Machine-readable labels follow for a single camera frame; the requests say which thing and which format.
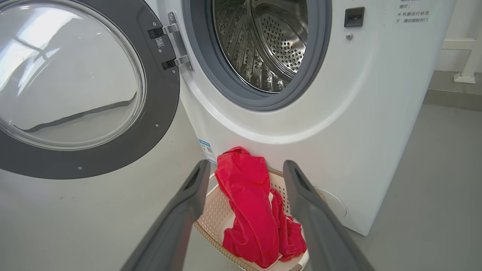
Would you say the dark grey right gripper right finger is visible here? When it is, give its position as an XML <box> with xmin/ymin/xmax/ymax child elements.
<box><xmin>283</xmin><ymin>160</ymin><xmax>375</xmax><ymax>271</ymax></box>

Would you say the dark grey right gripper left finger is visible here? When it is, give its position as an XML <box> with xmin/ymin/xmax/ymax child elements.
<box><xmin>120</xmin><ymin>160</ymin><xmax>211</xmax><ymax>271</ymax></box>

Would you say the red garment with white trim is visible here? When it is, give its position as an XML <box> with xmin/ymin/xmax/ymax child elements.
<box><xmin>215</xmin><ymin>146</ymin><xmax>307</xmax><ymax>269</ymax></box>

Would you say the round black-rimmed washer door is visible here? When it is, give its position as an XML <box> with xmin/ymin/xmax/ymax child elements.
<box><xmin>0</xmin><ymin>0</ymin><xmax>181</xmax><ymax>180</ymax></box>

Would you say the cream perforated laundry basket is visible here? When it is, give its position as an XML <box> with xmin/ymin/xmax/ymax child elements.
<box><xmin>193</xmin><ymin>167</ymin><xmax>328</xmax><ymax>271</ymax></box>

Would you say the white front-load washing machine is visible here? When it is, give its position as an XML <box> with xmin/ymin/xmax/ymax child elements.
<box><xmin>145</xmin><ymin>0</ymin><xmax>457</xmax><ymax>237</ymax></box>

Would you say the stainless steel washing machine drum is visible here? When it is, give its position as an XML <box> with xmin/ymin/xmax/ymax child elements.
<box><xmin>212</xmin><ymin>0</ymin><xmax>309</xmax><ymax>93</ymax></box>

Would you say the blue energy label sticker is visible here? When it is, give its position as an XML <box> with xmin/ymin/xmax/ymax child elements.
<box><xmin>198</xmin><ymin>139</ymin><xmax>218</xmax><ymax>164</ymax></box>

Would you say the black text warning sticker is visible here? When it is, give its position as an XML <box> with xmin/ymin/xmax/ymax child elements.
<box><xmin>395</xmin><ymin>0</ymin><xmax>430</xmax><ymax>24</ymax></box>

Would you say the white frame leg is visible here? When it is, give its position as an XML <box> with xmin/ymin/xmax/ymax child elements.
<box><xmin>441</xmin><ymin>28</ymin><xmax>482</xmax><ymax>85</ymax></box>

